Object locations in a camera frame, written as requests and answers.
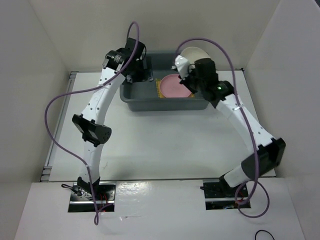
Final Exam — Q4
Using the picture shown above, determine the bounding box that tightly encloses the pink plastic plate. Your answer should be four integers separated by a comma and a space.
159, 74, 191, 98

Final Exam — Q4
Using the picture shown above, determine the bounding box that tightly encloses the white bowl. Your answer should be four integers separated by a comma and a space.
180, 46, 211, 64

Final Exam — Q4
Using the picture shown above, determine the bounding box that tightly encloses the yellow bamboo mat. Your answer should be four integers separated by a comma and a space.
155, 78, 195, 98

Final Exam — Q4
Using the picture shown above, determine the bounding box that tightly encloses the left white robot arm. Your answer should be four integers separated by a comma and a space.
72, 37, 151, 200

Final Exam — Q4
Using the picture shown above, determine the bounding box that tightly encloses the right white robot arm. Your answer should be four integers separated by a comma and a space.
174, 55, 286, 197

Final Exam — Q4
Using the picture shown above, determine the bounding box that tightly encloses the grey plastic bin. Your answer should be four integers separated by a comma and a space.
119, 51, 209, 112

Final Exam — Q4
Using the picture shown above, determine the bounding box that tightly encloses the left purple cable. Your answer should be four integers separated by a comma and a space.
44, 21, 141, 225

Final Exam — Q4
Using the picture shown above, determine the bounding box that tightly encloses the purple cable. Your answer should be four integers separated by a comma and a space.
44, 21, 141, 225
174, 37, 271, 218

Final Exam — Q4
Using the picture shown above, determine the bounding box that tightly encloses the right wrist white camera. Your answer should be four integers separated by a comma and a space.
171, 55, 190, 78

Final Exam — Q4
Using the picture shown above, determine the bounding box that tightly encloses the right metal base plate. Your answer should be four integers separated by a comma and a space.
199, 179, 251, 210

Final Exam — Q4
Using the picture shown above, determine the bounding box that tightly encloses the metal base plate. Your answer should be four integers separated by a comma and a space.
65, 181, 116, 213
199, 179, 251, 210

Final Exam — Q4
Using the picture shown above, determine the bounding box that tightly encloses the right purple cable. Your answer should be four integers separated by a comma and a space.
174, 37, 271, 218

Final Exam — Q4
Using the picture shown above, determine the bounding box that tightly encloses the aluminium table edge rail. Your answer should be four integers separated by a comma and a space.
39, 71, 78, 183

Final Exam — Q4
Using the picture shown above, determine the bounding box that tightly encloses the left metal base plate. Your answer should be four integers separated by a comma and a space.
65, 181, 116, 213

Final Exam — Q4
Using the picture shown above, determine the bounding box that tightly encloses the black cable loop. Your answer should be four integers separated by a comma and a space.
255, 229, 275, 240

